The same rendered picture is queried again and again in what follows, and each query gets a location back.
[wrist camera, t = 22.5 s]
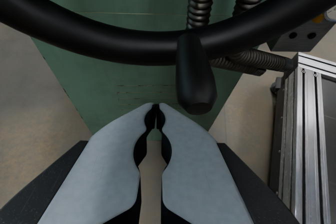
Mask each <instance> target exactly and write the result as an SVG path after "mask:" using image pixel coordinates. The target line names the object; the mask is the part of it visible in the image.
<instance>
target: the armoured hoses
mask: <svg viewBox="0 0 336 224"><path fill-rule="evenodd" d="M261 1H262V0H236V1H235V3H236V4H235V6H234V11H233V13H232V17H233V16H236V15H238V14H240V13H243V12H245V11H247V10H249V9H251V8H253V7H255V6H257V5H259V4H260V3H261ZM188 4H189V5H188V6H187V8H188V12H187V18H186V20H187V23H186V28H185V29H186V30H187V29H193V28H198V27H202V26H206V25H208V23H209V22H210V20H209V18H210V16H211V14H210V12H211V10H212V7H211V6H212V4H213V0H188ZM209 64H210V66H211V67H213V68H219V69H225V70H228V71H234V72H239V73H244V74H248V75H254V76H259V77H260V76H261V75H263V74H264V73H265V72H266V70H272V71H277V72H284V73H286V72H288V71H290V70H291V69H292V68H293V61H292V59H290V58H288V57H285V56H281V55H277V54H273V53H270V52H265V51H262V50H258V49H255V48H250V49H248V50H245V51H242V52H239V53H236V54H232V55H229V56H225V57H222V58H217V59H213V60H209Z"/></svg>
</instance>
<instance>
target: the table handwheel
mask: <svg viewBox="0 0 336 224"><path fill-rule="evenodd" d="M334 6H336V0H266V1H264V2H262V3H260V4H258V5H256V6H254V7H252V8H250V9H248V10H246V11H244V12H242V13H240V14H237V15H235V16H233V17H230V18H227V19H225V20H222V21H219V22H216V23H212V24H209V25H205V26H201V27H196V28H190V29H184V30H175V31H144V30H135V29H128V28H123V27H118V26H114V25H110V24H106V23H103V22H99V21H96V20H93V19H91V18H88V17H85V16H83V15H80V14H78V13H75V12H73V11H71V10H69V9H66V8H64V7H62V6H60V5H58V4H56V3H54V2H52V1H51V0H0V22H1V23H3V24H5V25H7V26H9V27H11V28H13V29H15V30H17V31H19V32H21V33H24V34H26V35H28V36H30V37H32V38H35V39H37V40H40V41H42V42H45V43H47V44H50V45H52V46H55V47H58V48H60V49H63V50H66V51H69V52H73V53H76V54H79V55H83V56H86V57H90V58H94V59H98V60H103V61H108V62H114V63H120V64H128V65H138V66H175V65H176V55H177V41H178V38H179V37H180V36H181V35H183V34H185V33H195V34H197V35H198V36H199V39H200V42H201V44H202V47H203V49H204V51H205V53H206V56H207V58H208V60H209V61H210V60H215V59H219V58H223V57H227V56H230V55H234V54H237V53H240V52H243V51H246V50H248V49H251V48H254V47H256V46H259V45H261V44H264V43H266V42H269V41H271V40H273V39H275V38H278V37H280V36H282V35H284V34H286V33H288V32H290V31H292V30H294V29H296V28H298V27H300V26H302V25H303V24H305V23H307V22H309V21H311V20H312V19H314V18H316V17H317V16H319V15H321V14H323V13H324V12H326V11H328V10H329V9H331V8H332V7H334Z"/></svg>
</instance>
